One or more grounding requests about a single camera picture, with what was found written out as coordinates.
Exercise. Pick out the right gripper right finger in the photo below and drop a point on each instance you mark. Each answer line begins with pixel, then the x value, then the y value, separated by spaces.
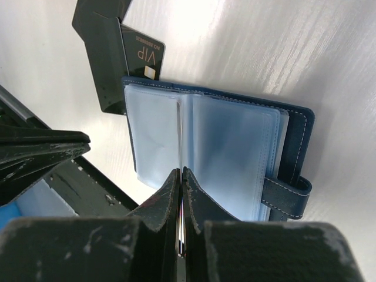
pixel 214 238

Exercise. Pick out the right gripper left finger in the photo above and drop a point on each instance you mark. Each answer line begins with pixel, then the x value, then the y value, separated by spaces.
pixel 155 252

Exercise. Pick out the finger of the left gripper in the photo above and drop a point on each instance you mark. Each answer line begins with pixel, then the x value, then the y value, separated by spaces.
pixel 18 161
pixel 11 135

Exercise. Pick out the blue storage box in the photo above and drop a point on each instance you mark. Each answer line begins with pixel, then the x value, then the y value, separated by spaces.
pixel 9 212

